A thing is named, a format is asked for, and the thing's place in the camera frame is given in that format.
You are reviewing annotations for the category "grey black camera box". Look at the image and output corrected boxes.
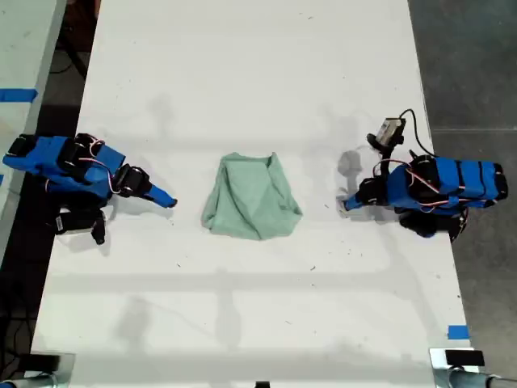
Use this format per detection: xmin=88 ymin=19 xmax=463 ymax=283
xmin=366 ymin=117 xmax=406 ymax=151

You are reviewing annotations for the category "short black camera stalk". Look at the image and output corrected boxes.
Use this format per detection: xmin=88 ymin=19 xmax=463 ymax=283
xmin=90 ymin=217 xmax=108 ymax=247
xmin=376 ymin=143 xmax=399 ymax=179

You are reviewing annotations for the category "red white arm wire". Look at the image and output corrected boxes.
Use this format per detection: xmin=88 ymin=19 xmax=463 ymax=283
xmin=373 ymin=159 xmax=500 ymax=214
xmin=78 ymin=137 xmax=120 ymax=195

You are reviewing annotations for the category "white clamp with black box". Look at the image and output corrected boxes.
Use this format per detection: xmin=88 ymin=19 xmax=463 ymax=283
xmin=428 ymin=347 xmax=486 ymax=388

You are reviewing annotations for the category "black camera cable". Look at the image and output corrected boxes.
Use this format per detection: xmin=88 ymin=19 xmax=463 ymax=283
xmin=398 ymin=108 xmax=436 ymax=159

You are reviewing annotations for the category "grey metal tube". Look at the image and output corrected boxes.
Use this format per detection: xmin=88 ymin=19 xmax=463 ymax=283
xmin=447 ymin=369 xmax=517 ymax=388

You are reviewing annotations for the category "long blue tape strip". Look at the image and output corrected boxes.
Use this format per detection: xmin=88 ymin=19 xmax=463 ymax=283
xmin=0 ymin=87 xmax=39 ymax=103

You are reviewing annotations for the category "pale green T-shirt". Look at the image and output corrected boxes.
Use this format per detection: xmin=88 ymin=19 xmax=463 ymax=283
xmin=200 ymin=151 xmax=304 ymax=242

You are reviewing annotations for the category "black camera box with label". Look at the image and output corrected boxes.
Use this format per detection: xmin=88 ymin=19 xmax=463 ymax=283
xmin=54 ymin=206 xmax=107 ymax=237

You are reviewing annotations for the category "metal clamp with black box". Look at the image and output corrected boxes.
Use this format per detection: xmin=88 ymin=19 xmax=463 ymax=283
xmin=23 ymin=351 xmax=77 ymax=388

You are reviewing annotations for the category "white side table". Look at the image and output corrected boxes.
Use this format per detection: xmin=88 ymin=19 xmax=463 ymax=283
xmin=0 ymin=0 xmax=69 ymax=264

